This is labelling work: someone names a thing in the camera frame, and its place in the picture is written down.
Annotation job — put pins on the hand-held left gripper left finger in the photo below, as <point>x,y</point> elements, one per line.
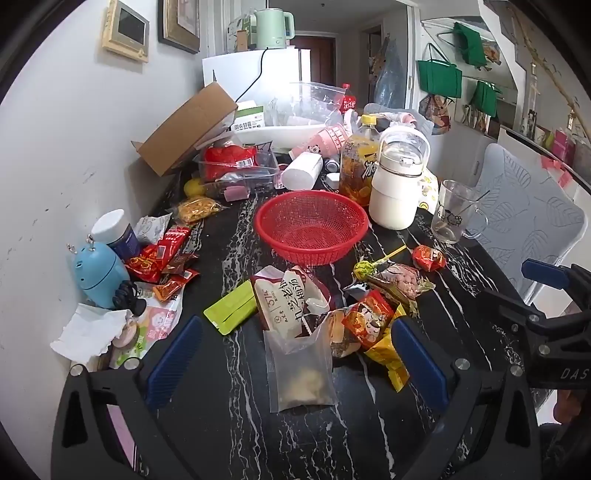
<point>173,364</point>

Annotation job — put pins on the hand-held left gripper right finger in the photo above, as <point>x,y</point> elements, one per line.
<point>418,364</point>

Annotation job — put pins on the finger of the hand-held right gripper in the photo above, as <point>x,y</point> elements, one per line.
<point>512,307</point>
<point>545,273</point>

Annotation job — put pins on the red orange cartoon snack packet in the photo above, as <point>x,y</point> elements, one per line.
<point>367,321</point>

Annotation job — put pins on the green-edged snack packet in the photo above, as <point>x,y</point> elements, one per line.
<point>401,284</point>

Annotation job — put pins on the clear pastry packet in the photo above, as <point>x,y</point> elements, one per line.
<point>302,369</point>

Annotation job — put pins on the white and brown snack packet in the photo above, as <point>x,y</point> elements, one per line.
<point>286,304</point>

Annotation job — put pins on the red plastic mesh basket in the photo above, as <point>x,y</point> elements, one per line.
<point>311,226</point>

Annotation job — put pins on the person's right hand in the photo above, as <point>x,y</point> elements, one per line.
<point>570,407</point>

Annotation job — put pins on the white pink green packet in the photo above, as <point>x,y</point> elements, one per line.
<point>159,321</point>

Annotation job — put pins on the round pink compact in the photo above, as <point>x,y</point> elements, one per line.
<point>124,334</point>

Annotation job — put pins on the black claw hair clip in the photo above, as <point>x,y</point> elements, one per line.
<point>129,297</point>

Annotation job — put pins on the lime green packet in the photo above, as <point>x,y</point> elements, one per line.
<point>231,308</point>

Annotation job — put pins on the crumpled white tissue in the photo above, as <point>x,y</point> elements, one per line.
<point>90,334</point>

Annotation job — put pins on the red wrapped candy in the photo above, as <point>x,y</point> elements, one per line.
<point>429,258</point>

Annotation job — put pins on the black white patterned packet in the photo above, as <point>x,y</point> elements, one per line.
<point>356,288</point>

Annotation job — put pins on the dark brown snack packet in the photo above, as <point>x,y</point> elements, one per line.
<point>181,264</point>

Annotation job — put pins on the red gold snack packet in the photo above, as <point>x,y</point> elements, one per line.
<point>145,265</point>

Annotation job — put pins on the clear glass mug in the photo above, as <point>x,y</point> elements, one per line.
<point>455,217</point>

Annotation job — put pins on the green wrapped lollipop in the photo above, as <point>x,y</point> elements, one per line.
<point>364,270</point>

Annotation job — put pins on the light blue robot toy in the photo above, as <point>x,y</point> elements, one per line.
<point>101,274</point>

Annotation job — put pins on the long red snack packet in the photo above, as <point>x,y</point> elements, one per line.
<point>175,240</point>

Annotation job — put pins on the pink gift box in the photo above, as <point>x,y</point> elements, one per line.
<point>563,145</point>

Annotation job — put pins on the silver white packet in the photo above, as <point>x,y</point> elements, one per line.
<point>150,228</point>

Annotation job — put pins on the yellow cartoon print cloth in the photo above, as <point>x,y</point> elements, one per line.
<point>429,191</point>

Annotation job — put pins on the blue jar with white lid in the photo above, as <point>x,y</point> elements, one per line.
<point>115,230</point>

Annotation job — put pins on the yellow orange snack packet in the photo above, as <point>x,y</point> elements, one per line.
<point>198,210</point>

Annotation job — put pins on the tall glass bottle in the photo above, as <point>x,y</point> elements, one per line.
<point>532,115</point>

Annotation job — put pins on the yellow lemon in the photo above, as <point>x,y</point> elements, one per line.
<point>193,188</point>

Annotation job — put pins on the small pink box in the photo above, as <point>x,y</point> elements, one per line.
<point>237,193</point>

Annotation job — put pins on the cartoon print bag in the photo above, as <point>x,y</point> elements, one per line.
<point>435,115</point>

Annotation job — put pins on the red bag in container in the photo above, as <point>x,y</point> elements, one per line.
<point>228,164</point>

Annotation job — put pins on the clear plastic container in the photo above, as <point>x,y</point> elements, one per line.
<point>263,173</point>

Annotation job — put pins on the orange juice bottle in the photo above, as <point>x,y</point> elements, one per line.
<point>355,161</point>

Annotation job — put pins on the large green tote bag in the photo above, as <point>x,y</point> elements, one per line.
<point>438,78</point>

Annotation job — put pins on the white paper roll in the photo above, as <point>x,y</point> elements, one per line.
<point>300,173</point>

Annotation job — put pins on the brown cardboard box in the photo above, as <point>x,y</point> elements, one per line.
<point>184,131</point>

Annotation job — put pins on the pink paper cup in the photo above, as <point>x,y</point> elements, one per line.
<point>323,141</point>

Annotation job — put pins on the hanging blue plastic bag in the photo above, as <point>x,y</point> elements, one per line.
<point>390,78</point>

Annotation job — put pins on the green and white box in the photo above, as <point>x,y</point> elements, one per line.
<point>249,121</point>

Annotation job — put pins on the red cola bottle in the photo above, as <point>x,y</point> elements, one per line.
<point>348,101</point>

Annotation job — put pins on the clear plastic bags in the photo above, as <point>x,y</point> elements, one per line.
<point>309,104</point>

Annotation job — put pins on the white refrigerator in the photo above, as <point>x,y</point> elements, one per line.
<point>231,74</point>

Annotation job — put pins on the brown wooden door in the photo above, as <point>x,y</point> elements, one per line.
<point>321,60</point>

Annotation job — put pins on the pale green electric kettle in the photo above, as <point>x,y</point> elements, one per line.
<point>270,27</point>

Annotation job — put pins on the dark picture frame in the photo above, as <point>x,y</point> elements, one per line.
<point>180,25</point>

